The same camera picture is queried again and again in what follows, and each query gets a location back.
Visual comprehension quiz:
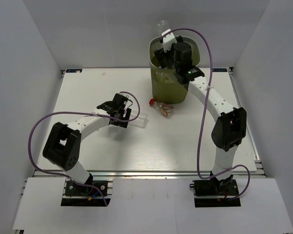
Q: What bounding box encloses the green mesh waste bin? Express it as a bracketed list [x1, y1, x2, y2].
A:
[150, 36, 205, 104]

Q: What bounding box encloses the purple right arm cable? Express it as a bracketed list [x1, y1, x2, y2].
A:
[162, 28, 251, 200]

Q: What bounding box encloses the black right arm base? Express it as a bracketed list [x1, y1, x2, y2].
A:
[189, 179, 241, 208]

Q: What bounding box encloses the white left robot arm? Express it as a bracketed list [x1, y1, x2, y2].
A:
[42, 91, 141, 195]

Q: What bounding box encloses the clear ribbed bottle blue cap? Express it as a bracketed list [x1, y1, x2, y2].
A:
[157, 20, 171, 43]

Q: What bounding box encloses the blue sticker right corner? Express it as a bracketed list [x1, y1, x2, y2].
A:
[213, 68, 228, 73]

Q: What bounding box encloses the crushed bottle red label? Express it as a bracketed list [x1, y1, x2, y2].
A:
[149, 98, 174, 118]

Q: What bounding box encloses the blue sticker corner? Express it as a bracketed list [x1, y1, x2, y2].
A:
[213, 68, 228, 73]
[65, 69, 82, 73]

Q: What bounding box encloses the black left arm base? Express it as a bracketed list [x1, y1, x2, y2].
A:
[61, 180, 113, 207]

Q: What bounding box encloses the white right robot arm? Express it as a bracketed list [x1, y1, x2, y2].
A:
[154, 42, 247, 195]

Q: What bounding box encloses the blue sticker left corner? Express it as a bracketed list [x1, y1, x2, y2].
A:
[65, 69, 82, 73]

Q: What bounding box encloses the aluminium table edge rail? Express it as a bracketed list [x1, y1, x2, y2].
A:
[33, 170, 215, 178]

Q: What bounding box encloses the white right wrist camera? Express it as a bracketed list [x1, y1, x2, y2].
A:
[161, 29, 177, 52]

